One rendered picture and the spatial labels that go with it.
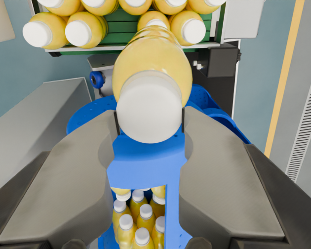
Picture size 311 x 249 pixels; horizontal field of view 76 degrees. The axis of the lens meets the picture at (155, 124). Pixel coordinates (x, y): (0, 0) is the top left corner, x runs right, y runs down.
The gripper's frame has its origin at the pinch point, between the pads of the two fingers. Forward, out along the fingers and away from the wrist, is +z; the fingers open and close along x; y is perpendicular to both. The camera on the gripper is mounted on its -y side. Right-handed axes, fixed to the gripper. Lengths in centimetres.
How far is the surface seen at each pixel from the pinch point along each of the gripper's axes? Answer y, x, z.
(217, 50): 3.9, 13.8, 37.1
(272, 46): 25, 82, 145
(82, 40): -1.1, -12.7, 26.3
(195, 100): 54, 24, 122
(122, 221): 48, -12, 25
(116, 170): 15.9, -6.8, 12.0
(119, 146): 13.4, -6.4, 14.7
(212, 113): 41, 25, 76
